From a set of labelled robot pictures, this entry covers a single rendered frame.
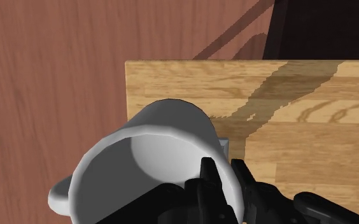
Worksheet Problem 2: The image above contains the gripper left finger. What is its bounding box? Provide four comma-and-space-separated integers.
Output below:
95, 156, 240, 224

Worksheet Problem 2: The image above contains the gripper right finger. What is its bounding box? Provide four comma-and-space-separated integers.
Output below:
230, 158, 359, 224

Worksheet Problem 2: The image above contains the white cup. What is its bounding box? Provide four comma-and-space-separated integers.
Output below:
47, 98, 246, 224

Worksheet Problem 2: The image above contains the light wooden table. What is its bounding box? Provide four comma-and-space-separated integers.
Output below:
124, 59, 359, 223

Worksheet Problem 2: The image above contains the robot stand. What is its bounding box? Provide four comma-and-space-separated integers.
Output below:
262, 0, 359, 60

